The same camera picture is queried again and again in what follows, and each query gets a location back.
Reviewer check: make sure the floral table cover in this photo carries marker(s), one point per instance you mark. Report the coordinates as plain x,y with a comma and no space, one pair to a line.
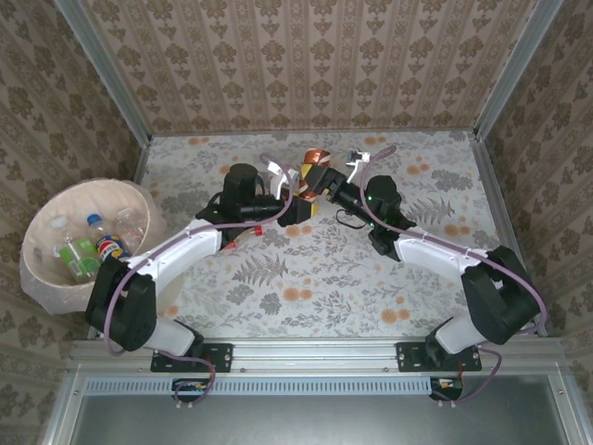
347,296

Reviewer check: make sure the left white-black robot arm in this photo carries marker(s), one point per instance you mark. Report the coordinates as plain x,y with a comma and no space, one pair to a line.
185,245

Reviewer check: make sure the grey metal shelf sheet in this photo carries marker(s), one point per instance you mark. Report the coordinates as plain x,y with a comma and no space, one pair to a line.
324,422

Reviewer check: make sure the white round bin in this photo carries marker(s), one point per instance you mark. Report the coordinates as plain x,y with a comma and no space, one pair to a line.
46,299

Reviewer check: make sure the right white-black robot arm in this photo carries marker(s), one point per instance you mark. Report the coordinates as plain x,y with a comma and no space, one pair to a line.
431,252

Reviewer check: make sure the green label plastic bottle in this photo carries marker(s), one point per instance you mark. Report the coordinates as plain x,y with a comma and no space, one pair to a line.
79,262

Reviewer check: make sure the pink round waste bin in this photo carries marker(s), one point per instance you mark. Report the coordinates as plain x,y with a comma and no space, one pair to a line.
46,250

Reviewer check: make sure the red label cola bottle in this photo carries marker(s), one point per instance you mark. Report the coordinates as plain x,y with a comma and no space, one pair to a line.
258,230

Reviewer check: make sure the aluminium table side rail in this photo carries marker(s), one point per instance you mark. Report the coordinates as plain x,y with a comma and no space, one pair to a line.
492,185

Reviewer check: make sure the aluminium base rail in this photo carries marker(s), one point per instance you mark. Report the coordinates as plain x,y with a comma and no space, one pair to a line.
315,354

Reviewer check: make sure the aluminium frame post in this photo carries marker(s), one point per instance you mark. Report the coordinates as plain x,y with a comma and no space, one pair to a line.
104,69
515,69

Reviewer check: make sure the copper brown label bottle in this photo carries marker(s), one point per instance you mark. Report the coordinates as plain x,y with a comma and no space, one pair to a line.
317,157

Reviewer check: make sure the blue Pepsi label bottle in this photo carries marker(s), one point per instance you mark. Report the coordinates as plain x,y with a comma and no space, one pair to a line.
111,250

